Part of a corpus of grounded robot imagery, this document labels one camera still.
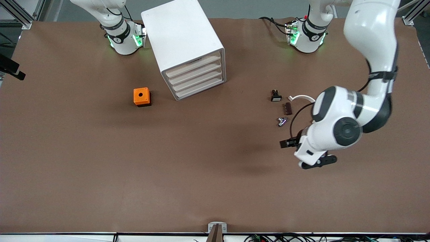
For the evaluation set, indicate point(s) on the white plastic drawer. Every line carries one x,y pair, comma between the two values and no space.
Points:
194,65
197,79
199,86
195,72

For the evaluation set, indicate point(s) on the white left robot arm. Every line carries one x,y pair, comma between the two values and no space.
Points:
369,33

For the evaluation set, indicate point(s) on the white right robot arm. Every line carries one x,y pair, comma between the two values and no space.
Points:
122,42

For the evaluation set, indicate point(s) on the white drawer cabinet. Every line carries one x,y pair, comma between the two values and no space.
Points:
181,33

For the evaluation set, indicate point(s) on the silver metal connector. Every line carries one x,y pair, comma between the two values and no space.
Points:
283,121

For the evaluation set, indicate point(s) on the brown terminal block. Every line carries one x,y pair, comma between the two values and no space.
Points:
288,109

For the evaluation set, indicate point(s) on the white curved plastic clip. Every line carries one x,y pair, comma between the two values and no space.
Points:
302,96

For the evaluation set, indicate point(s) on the brown table mat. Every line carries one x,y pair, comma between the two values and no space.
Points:
201,185

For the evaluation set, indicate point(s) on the aluminium frame profile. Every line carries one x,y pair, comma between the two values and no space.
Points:
16,13
39,8
411,16

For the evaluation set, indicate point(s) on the black switch white face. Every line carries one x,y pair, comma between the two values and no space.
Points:
276,96

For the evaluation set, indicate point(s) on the brown post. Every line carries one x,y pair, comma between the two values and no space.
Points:
216,235

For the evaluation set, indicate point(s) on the grey metal bracket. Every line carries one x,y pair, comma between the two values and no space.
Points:
210,226

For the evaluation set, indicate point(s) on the orange button enclosure box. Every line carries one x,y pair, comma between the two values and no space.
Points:
141,95

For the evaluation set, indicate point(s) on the white table edge rail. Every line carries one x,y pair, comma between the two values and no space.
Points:
67,238

